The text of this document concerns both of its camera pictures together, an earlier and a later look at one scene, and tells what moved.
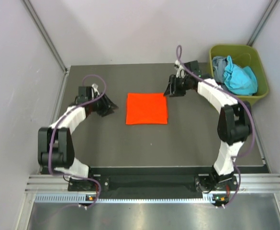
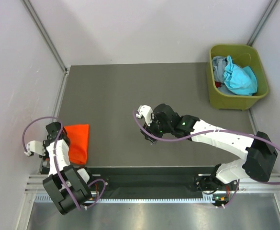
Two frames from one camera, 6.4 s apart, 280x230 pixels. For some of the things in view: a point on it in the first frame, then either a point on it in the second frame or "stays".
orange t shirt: (146, 108) to (78, 135)
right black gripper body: (181, 85) to (156, 129)
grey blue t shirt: (218, 63) stays
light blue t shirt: (239, 79) stays
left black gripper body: (99, 104) to (43, 143)
